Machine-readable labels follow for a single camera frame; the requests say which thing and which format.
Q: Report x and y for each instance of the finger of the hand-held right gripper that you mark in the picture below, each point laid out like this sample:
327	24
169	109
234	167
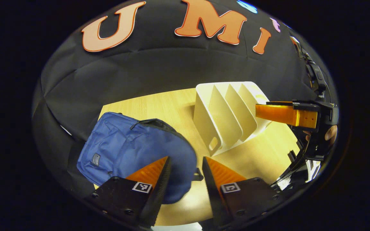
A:
284	115

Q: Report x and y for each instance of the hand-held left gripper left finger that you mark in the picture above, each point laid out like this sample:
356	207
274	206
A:
124	199

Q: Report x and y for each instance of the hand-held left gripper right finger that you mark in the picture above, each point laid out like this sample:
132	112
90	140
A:
249	199

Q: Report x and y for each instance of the blue schoolbag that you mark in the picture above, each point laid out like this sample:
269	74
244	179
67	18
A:
133	147

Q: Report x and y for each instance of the white bookshelf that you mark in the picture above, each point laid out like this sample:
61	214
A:
223	118

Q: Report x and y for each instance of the black mounted device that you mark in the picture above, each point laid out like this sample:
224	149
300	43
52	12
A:
316	75

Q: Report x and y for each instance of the black backdrop cloth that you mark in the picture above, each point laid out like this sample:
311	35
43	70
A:
159	67

